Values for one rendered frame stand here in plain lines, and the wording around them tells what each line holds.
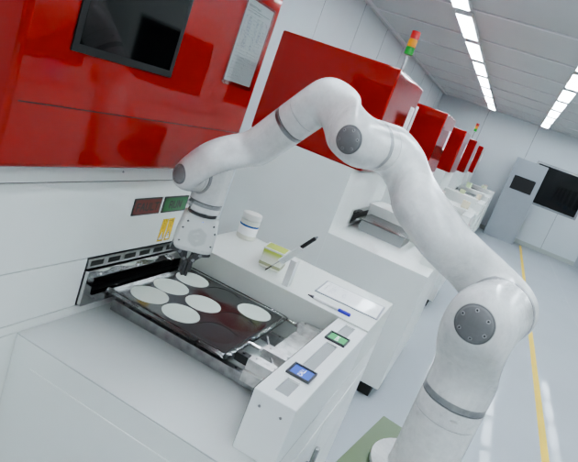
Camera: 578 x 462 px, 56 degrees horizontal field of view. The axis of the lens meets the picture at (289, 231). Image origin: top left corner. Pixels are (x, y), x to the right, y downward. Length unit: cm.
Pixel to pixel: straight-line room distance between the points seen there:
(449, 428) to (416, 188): 43
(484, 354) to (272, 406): 41
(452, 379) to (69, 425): 80
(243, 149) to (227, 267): 54
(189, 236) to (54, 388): 45
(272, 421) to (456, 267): 45
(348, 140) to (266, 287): 74
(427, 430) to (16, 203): 88
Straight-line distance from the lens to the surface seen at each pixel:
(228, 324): 144
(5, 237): 119
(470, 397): 104
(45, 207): 122
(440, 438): 107
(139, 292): 147
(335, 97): 113
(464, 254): 104
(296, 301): 162
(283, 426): 110
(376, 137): 102
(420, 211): 102
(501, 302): 93
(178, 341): 142
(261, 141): 123
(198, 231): 138
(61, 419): 133
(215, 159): 125
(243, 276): 168
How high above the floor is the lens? 150
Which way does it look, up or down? 14 degrees down
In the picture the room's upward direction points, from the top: 20 degrees clockwise
